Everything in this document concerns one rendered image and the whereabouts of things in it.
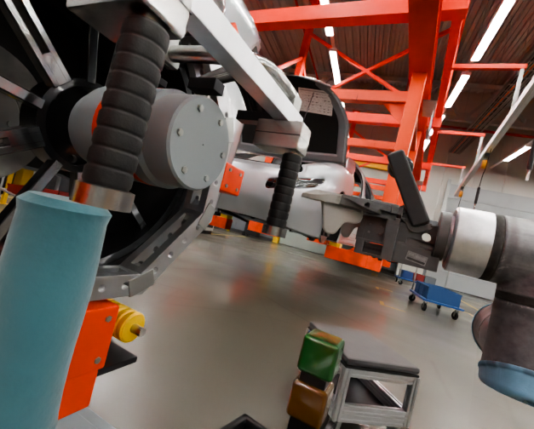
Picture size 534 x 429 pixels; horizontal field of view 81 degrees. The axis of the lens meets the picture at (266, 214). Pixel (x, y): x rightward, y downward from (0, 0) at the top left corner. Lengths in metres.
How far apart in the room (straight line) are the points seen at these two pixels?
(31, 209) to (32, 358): 0.15
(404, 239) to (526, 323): 0.16
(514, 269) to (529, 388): 0.13
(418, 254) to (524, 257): 0.11
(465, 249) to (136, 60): 0.41
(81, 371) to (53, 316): 0.25
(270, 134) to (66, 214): 0.35
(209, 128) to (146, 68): 0.20
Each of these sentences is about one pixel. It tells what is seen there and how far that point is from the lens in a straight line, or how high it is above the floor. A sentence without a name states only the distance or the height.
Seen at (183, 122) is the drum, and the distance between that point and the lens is 0.41.
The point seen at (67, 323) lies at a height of 0.62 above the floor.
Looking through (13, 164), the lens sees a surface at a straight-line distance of 1.00.
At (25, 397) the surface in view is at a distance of 0.43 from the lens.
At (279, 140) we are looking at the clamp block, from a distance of 0.56.
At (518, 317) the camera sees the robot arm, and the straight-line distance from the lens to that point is 0.48.
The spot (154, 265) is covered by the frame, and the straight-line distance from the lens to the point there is 0.64.
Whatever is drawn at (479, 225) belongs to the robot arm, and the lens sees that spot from 0.47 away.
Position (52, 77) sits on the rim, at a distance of 0.61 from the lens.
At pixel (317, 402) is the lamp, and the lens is 0.38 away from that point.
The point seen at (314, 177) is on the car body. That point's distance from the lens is 3.11.
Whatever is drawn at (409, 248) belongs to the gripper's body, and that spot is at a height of 0.78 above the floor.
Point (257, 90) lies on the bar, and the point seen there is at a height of 0.95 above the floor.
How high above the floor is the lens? 0.77
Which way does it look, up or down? 1 degrees up
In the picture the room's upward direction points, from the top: 14 degrees clockwise
